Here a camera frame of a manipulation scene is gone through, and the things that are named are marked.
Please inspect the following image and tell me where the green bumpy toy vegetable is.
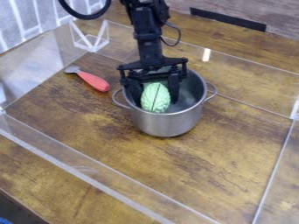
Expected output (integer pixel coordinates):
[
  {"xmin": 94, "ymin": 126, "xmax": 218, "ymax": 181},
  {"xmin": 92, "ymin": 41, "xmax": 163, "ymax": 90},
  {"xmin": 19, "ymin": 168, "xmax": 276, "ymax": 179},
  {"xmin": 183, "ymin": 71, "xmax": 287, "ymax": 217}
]
[{"xmin": 142, "ymin": 82, "xmax": 171, "ymax": 113}]

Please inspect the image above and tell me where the red handled metal spatula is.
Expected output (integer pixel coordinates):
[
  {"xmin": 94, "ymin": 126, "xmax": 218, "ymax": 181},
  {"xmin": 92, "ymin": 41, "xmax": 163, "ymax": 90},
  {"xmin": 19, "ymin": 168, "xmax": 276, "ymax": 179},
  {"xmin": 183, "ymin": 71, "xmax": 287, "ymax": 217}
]
[{"xmin": 64, "ymin": 66, "xmax": 110, "ymax": 92}]

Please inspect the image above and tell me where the clear acrylic front barrier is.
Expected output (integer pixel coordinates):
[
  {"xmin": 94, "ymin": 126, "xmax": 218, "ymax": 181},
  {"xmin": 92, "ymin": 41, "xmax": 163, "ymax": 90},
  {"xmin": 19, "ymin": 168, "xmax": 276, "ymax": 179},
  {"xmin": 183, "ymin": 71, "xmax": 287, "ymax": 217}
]
[{"xmin": 0, "ymin": 113, "xmax": 220, "ymax": 224}]

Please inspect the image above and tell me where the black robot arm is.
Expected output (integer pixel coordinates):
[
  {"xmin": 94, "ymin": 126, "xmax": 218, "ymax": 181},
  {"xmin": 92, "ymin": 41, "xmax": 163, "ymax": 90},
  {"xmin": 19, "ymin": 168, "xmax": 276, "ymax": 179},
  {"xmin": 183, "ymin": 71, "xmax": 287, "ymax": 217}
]
[{"xmin": 116, "ymin": 0, "xmax": 188, "ymax": 106}]

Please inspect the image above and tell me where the silver metal pot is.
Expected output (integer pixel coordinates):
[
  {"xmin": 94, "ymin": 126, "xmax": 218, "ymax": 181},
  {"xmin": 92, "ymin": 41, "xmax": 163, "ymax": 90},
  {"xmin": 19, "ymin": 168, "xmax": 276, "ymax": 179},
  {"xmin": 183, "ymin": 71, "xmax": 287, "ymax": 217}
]
[{"xmin": 112, "ymin": 70, "xmax": 218, "ymax": 137}]

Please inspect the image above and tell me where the clear acrylic corner bracket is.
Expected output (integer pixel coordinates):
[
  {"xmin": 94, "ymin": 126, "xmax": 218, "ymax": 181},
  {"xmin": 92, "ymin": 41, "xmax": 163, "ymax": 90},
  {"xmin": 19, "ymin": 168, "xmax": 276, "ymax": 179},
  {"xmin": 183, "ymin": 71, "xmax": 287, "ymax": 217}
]
[{"xmin": 70, "ymin": 21, "xmax": 110, "ymax": 53}]

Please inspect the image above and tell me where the black cable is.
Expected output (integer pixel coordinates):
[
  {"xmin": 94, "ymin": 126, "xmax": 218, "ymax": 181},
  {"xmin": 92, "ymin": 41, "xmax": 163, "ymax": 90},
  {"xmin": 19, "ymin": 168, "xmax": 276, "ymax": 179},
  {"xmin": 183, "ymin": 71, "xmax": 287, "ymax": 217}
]
[{"xmin": 58, "ymin": 0, "xmax": 183, "ymax": 47}]

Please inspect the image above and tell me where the black strip on table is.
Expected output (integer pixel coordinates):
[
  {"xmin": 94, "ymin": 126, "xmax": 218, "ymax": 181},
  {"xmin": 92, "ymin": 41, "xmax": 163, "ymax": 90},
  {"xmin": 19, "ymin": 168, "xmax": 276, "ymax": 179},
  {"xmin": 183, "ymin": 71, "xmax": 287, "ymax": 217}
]
[{"xmin": 190, "ymin": 7, "xmax": 267, "ymax": 32}]

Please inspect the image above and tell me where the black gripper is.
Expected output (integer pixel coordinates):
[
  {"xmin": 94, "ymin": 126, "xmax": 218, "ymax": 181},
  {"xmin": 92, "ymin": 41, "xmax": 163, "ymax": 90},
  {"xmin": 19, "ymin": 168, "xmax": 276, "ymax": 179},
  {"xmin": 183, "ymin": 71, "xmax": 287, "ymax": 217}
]
[{"xmin": 116, "ymin": 38, "xmax": 188, "ymax": 107}]

